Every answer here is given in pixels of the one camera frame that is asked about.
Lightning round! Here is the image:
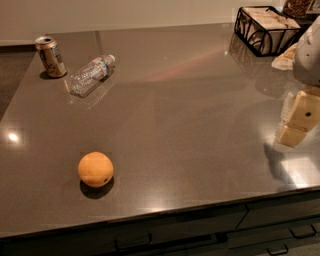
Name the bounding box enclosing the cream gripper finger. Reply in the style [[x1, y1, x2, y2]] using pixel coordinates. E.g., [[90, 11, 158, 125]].
[[276, 125, 307, 147], [287, 91, 320, 131]]

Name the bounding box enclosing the clear plastic water bottle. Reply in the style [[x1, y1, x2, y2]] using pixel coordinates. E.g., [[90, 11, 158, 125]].
[[68, 55, 116, 98]]

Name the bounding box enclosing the crumpled paper napkin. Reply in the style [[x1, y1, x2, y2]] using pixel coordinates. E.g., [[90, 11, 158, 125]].
[[271, 44, 297, 71]]

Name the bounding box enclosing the dark snack container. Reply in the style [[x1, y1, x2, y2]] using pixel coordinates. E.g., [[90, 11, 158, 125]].
[[283, 0, 314, 19]]

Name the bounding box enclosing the white napkins stack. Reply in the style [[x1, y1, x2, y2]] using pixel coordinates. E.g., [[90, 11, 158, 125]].
[[243, 7, 301, 55]]

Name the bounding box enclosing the orange fruit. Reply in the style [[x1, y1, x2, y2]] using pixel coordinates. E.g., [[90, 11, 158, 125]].
[[78, 152, 114, 188]]

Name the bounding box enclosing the brown soda can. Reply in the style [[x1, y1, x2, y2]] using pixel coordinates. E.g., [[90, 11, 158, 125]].
[[35, 36, 67, 78]]

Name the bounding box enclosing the black wire napkin basket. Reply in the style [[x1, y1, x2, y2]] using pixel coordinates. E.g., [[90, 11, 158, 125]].
[[233, 5, 304, 58]]

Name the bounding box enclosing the right upper drawer handle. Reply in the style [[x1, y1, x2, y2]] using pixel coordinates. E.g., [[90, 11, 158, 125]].
[[290, 225, 317, 239]]

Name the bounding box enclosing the drawer handle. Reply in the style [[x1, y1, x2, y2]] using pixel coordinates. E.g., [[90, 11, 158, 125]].
[[266, 245, 289, 256], [114, 233, 153, 253], [290, 225, 317, 239]]

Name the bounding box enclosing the right lower drawer handle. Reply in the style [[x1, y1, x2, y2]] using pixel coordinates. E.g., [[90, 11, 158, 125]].
[[266, 245, 289, 256]]

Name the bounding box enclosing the left drawer handle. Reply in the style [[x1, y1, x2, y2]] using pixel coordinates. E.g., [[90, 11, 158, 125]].
[[114, 233, 153, 253]]

